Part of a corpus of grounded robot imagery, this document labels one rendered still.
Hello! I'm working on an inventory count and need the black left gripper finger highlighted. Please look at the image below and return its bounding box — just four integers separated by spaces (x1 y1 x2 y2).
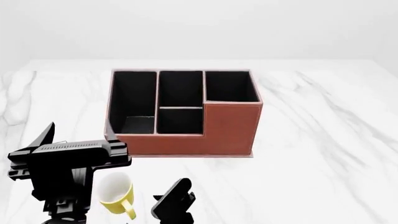
104 118 128 157
25 121 57 154

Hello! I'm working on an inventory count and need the yellow and white mug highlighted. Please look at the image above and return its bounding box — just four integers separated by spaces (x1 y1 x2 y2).
96 172 138 221

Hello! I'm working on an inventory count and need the brown leather desk caddy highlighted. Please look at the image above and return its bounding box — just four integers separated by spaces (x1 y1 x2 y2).
104 68 264 159

